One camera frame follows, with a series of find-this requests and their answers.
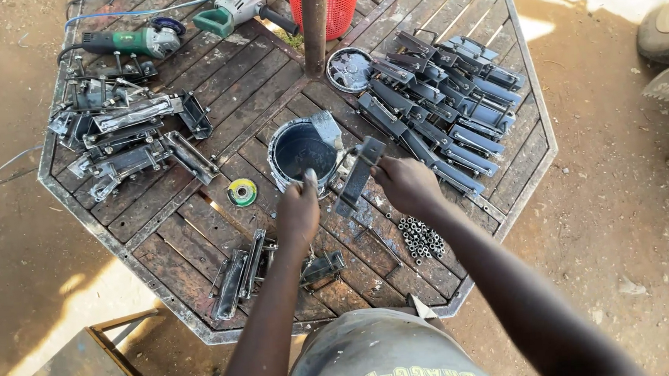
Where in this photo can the green grey power drill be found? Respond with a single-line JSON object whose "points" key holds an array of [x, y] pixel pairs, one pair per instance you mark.
{"points": [[236, 7]]}

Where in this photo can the round paint can lid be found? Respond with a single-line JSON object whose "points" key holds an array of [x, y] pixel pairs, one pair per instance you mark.
{"points": [[349, 69]]}

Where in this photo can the person's grey printed shirt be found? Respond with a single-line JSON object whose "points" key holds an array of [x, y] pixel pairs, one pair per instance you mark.
{"points": [[382, 353]]}

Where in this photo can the grey paintbrush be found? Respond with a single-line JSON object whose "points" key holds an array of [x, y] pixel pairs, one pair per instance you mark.
{"points": [[328, 128]]}

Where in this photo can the long bare metal bracket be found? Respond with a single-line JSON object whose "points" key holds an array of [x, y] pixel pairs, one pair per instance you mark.
{"points": [[254, 264], [230, 285]]}

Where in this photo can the red plastic basket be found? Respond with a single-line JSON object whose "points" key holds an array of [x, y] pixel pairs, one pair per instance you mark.
{"points": [[328, 5]]}

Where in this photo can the rusty metal pole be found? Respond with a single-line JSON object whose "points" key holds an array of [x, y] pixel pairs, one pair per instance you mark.
{"points": [[316, 23]]}

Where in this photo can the short bare metal bracket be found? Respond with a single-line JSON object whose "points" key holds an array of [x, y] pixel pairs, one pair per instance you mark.
{"points": [[322, 268]]}

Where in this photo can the person's left hand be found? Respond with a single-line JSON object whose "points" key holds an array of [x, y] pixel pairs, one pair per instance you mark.
{"points": [[296, 210]]}

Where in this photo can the thin metal rod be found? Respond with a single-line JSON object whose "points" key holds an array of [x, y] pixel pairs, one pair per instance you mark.
{"points": [[382, 244]]}

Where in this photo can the dark paint can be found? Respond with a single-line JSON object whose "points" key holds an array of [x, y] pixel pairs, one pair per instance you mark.
{"points": [[304, 155]]}

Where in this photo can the group of painted grey brackets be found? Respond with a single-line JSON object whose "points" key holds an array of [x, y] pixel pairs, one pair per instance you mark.
{"points": [[443, 109]]}

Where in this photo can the green angle grinder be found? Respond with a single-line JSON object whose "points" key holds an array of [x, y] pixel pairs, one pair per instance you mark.
{"points": [[128, 42]]}

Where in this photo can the yellow green grinding disc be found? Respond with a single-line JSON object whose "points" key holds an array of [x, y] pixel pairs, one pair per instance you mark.
{"points": [[242, 192]]}

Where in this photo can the metal frame stool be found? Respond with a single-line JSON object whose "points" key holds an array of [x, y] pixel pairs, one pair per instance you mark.
{"points": [[75, 369]]}

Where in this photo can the person's right hand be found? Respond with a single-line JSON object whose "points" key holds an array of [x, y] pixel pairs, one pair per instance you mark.
{"points": [[408, 184]]}

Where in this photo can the grey metal bracket piece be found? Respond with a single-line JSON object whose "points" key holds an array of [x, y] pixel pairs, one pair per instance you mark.
{"points": [[360, 175]]}

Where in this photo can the person's right fingers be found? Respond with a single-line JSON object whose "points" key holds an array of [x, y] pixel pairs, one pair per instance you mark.
{"points": [[382, 174]]}

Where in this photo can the heap of bare metal brackets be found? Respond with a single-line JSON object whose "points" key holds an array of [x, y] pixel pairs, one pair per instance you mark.
{"points": [[125, 131]]}

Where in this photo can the pile of small metal nuts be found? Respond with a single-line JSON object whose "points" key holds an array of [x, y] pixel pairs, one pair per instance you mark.
{"points": [[422, 239]]}

